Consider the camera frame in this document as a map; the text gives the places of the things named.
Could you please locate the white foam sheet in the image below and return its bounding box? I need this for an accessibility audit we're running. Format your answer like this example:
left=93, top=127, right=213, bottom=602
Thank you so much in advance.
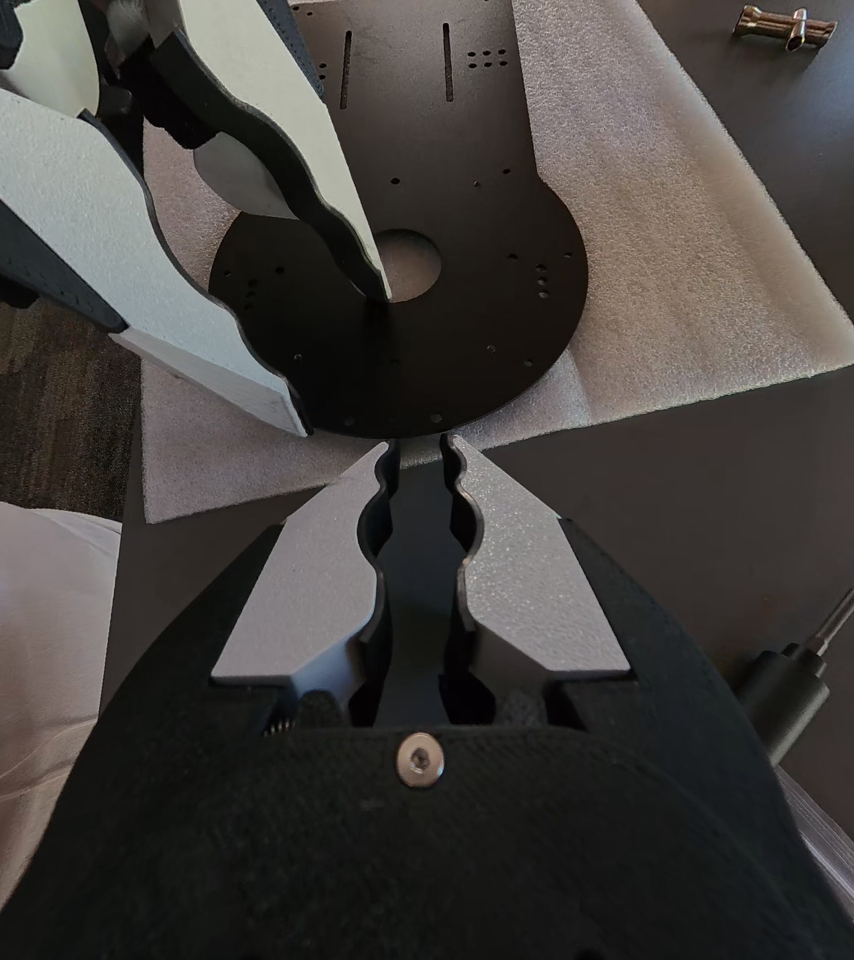
left=142, top=0, right=854, bottom=524

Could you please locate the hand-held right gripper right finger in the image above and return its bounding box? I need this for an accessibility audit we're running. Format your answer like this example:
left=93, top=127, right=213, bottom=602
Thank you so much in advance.
left=440, top=433, right=634, bottom=682

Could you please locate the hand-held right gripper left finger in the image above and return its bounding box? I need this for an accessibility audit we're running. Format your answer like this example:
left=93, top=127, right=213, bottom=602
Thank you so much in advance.
left=209, top=441, right=400, bottom=687

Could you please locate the black screwdriver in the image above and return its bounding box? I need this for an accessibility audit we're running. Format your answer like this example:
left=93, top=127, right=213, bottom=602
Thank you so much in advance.
left=738, top=579, right=854, bottom=766

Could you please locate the person's white clothing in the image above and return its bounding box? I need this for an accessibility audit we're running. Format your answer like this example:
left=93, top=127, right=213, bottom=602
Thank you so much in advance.
left=0, top=491, right=124, bottom=960

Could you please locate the clear plastic bag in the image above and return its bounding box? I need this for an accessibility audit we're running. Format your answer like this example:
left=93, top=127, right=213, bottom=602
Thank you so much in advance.
left=775, top=765, right=854, bottom=924

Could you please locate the metal cross wrench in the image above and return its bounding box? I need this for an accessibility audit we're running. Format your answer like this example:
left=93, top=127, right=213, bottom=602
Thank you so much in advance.
left=733, top=3, right=839, bottom=55

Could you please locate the dark desk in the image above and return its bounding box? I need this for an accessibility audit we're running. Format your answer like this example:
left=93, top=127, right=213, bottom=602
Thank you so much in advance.
left=100, top=0, right=854, bottom=960

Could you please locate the black metal plate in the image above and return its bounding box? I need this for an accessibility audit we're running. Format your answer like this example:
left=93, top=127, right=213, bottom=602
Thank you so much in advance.
left=209, top=0, right=589, bottom=438

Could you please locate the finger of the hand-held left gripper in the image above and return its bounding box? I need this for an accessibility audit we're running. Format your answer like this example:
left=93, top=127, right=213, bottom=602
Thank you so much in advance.
left=144, top=0, right=392, bottom=303
left=0, top=81, right=314, bottom=438

